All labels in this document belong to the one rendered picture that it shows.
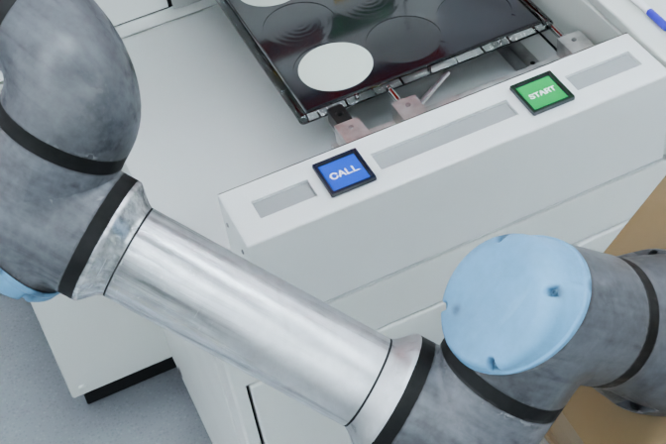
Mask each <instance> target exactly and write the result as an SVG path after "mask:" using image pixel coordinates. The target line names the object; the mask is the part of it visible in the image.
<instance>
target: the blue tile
mask: <svg viewBox="0 0 666 444"><path fill-rule="evenodd" d="M318 169H319V170H320V172H321V173H322V175H323V176H324V178H325V179H326V181H327V182H328V184H329V185H330V187H331V188H332V190H333V191H335V190H337V189H340V188H342V187H345V186H347V185H350V184H352V183H355V182H357V181H360V180H362V179H365V178H367V177H369V174H368V173H367V171H366V170H365V169H364V167H363V166H362V164H361V163H360V162H359V160H358V159H357V158H356V156H355V155H354V154H352V155H349V156H347V157H344V158H342V159H339V160H337V161H334V162H332V163H329V164H327V165H324V166H320V167H319V168H318Z"/></svg>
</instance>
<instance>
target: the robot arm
mask: <svg viewBox="0 0 666 444"><path fill-rule="evenodd" d="M0 70H1V72H2V74H3V78H4V83H3V88H2V90H1V93H0V293H2V294H4V295H6V296H9V297H11V298H14V299H20V298H21V297H23V298H25V300H26V301H28V302H43V301H47V300H50V299H52V298H54V297H55V296H56V295H58V294H60V293H61V294H63V295H65V296H67V297H69V298H71V299H73V300H75V301H77V300H80V299H83V298H86V297H90V296H93V295H103V296H105V297H107V298H109V299H111V300H113V301H114V302H116V303H118V304H120V305H122V306H124V307H125V308H127V309H129V310H131V311H133V312H135V313H137V314H138V315H140V316H142V317H144V318H146V319H148V320H149V321H151V322H153V323H155V324H157V325H159V326H161V327H162V328H164V329H165V330H167V331H169V332H171V333H172V334H174V335H176V336H178V337H180V338H182V339H184V340H185V341H187V342H189V343H191V344H193V345H195V346H196V347H198V348H200V349H202V350H204V351H206V352H208V353H209V354H211V355H213V356H215V357H217V358H219V359H220V360H222V361H224V362H226V363H228V364H230V365H232V366H233V367H235V368H237V369H239V370H241V371H243V372H244V373H246V374H248V375H250V376H252V377H254V378H256V379H257V380H259V381H261V382H263V383H265V384H267V385H268V386H270V387H272V388H274V389H277V390H279V391H280V392H282V393H284V394H286V395H288V396H290V397H291V398H293V399H295V400H297V401H299V402H301V403H303V404H304V405H306V406H308V407H310V408H312V409H314V410H315V411H317V412H319V413H321V414H323V415H325V416H327V417H328V418H330V419H332V420H334V421H336V422H338V423H339V424H341V425H343V426H345V428H346V429H347V431H348V433H349V436H350V440H351V443H352V444H539V443H540V441H541V440H542V439H543V437H544V436H545V434H546V433H547V431H548V430H549V429H550V427H551V426H552V424H553V423H554V422H555V420H556V418H557V417H558V415H559V414H560V413H561V411H562V410H563V408H564V407H565V405H566V404H567V403H568V401H569V400H570V398H571V397H572V395H573V394H574V393H575V391H576V390H577V388H578V387H579V386H585V387H592V388H593V389H595V390H596V391H598V392H599V393H600V394H602V395H603V396H604V397H606V398H607V399H608V400H610V401H611V402H613V403H614V404H616V405H617V406H619V407H621V408H623V409H625V410H628V411H631V412H634V413H639V414H645V415H652V416H666V249H646V250H640V251H636V252H633V253H628V254H624V255H620V256H613V255H609V254H605V253H602V252H598V251H594V250H590V249H586V248H582V247H579V246H575V245H571V244H568V243H567V242H565V241H562V240H560V239H557V238H554V237H550V236H544V235H526V234H505V235H500V236H496V237H493V238H491V239H489V240H487V241H485V242H484V243H482V244H480V245H479V246H477V247H476V248H475V249H473V250H472V251H471V252H470V253H469V254H468V255H467V256H466V257H465V258H464V259H463V260H462V261H461V262H460V264H459V265H458V266H457V268H456V269H455V271H454V272H453V273H452V275H451V277H450V279H449V281H448V283H447V286H446V289H445V292H444V295H443V302H445V303H446V310H444V311H442V312H441V325H442V331H443V335H444V339H443V340H442V342H441V344H440V345H438V344H436V343H434V342H432V341H430V340H428V339H427V338H425V337H423V336H421V335H419V334H417V333H414V334H411V335H408V336H405V337H401V338H398V339H391V338H389V337H387V336H385V335H384V334H382V333H380V332H378V331H376V330H375V329H373V328H371V327H369V326H367V325H365V324H364V323H362V322H360V321H358V320H356V319H354V318H353V317H351V316H349V315H347V314H345V313H344V312H342V311H340V310H338V309H336V308H334V307H333V306H331V305H329V304H327V303H325V302H323V301H322V300H320V299H318V298H316V297H314V296H312V295H311V294H309V293H307V292H305V291H303V290H302V289H300V288H298V287H296V286H294V285H292V284H291V283H289V282H287V281H285V280H283V279H281V278H280V277H277V276H275V275H273V274H271V273H270V272H268V271H266V270H264V269H262V268H261V267H259V266H257V265H255V264H253V263H251V262H250V261H248V260H246V259H244V258H242V257H240V256H239V255H237V254H235V253H233V252H231V251H230V250H228V249H226V248H224V247H222V246H220V245H219V244H217V243H215V242H213V241H211V240H209V239H208V238H206V237H204V236H202V235H200V234H198V233H197V232H195V231H193V230H191V229H189V228H188V227H186V226H184V225H182V224H180V223H178V222H177V221H175V220H173V219H171V218H169V217H167V216H166V215H164V214H162V213H161V212H159V211H158V210H156V209H154V208H152V206H151V205H150V203H149V201H148V198H147V194H146V192H145V189H144V186H143V183H142V182H140V181H139V180H137V179H135V178H133V177H131V176H130V175H128V174H126V173H124V172H123V171H122V168H123V165H124V163H125V161H126V159H127V157H128V156H129V154H130V152H131V151H132V149H133V147H134V144H135V142H136V139H137V136H138V132H139V128H140V123H141V107H142V105H141V94H140V88H139V83H138V79H137V75H136V72H135V69H134V66H133V64H132V61H131V58H130V56H129V54H128V51H127V49H126V47H125V45H124V43H123V41H122V39H121V37H120V36H119V34H118V32H117V31H116V29H115V27H114V26H113V24H112V22H111V21H110V19H109V18H108V17H107V16H106V14H105V13H104V12H103V11H102V9H101V8H100V7H99V5H98V4H97V3H96V2H95V1H94V0H0Z"/></svg>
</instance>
